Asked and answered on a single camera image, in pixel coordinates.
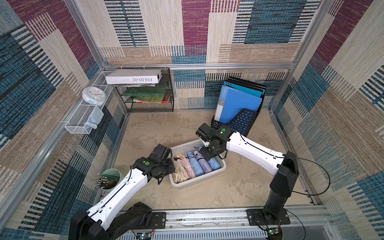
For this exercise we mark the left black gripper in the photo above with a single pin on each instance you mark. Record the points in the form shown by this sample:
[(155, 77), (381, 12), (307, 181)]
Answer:
[(169, 161)]

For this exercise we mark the white wire wall basket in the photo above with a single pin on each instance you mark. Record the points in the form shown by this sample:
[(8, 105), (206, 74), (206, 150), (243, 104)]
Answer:
[(75, 123)]

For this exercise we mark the black wire shelf rack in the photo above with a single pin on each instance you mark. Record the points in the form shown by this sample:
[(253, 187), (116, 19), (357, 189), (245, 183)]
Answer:
[(149, 98)]

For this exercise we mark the light blue cloth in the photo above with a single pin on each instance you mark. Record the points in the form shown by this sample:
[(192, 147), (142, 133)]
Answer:
[(94, 119)]

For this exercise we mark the green book on shelf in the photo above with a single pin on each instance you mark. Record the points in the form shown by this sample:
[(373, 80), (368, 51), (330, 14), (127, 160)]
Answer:
[(145, 92)]

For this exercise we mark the pink umbrella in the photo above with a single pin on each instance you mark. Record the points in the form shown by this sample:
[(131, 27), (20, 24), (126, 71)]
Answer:
[(188, 167)]

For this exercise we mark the white folio box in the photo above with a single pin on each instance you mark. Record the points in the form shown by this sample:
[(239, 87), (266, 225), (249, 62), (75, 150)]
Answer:
[(131, 76)]

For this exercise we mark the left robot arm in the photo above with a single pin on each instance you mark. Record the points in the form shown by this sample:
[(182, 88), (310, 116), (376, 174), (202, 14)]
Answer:
[(103, 221)]

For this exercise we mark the white round clock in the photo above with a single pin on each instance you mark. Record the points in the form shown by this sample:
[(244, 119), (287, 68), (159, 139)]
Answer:
[(94, 96)]

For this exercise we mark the white plastic storage box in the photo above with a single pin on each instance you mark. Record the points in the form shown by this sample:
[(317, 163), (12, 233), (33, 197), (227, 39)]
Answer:
[(183, 150)]

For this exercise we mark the light blue umbrella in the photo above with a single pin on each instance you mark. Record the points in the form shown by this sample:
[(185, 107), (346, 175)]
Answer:
[(195, 164)]

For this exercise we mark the black mesh file holder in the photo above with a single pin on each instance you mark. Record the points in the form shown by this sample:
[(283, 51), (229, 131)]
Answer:
[(242, 122)]

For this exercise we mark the beige umbrella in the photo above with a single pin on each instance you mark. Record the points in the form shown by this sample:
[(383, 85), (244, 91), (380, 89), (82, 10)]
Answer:
[(180, 174)]

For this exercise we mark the green pen cup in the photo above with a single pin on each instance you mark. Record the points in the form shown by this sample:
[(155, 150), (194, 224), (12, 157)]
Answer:
[(108, 179)]

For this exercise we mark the lavender umbrella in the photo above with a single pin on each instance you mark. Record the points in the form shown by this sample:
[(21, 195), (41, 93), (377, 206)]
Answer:
[(203, 162)]

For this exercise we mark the teal file folder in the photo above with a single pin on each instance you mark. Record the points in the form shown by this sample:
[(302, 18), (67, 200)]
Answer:
[(255, 91)]

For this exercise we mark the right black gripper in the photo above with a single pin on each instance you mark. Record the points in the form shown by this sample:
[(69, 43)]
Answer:
[(207, 147)]

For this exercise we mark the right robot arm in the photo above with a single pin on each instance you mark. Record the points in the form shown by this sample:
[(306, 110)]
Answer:
[(283, 167)]

